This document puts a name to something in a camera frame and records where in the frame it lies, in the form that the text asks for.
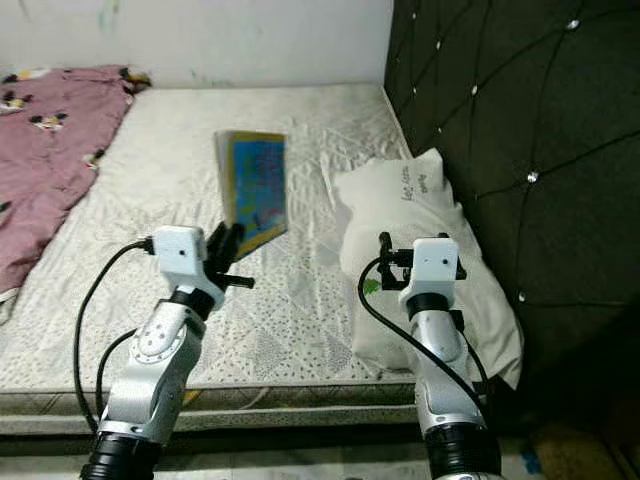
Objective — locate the cream pillow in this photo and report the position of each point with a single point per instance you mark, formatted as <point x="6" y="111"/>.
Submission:
<point x="420" y="200"/>

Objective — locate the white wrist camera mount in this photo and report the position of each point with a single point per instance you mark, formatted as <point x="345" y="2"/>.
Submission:
<point x="182" y="255"/>
<point x="435" y="265"/>

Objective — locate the blue yellow children's book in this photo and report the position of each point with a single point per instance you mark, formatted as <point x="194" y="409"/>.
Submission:
<point x="255" y="190"/>

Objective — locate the black tufted headboard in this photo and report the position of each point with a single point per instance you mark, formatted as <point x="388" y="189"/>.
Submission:
<point x="540" y="120"/>

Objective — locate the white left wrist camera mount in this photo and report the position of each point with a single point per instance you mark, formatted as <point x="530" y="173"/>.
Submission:
<point x="182" y="255"/>

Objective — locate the purple Mickey print duvet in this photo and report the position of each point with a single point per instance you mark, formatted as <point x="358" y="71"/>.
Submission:
<point x="40" y="170"/>

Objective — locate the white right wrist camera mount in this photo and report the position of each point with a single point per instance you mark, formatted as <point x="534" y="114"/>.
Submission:
<point x="435" y="265"/>

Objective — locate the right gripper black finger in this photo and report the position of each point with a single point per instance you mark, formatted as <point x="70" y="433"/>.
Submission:
<point x="385" y="262"/>

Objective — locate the quilted cream mattress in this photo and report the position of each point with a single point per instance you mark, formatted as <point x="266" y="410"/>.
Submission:
<point x="180" y="180"/>

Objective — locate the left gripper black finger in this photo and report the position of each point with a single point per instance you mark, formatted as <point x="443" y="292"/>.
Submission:
<point x="214" y="250"/>
<point x="233" y="245"/>

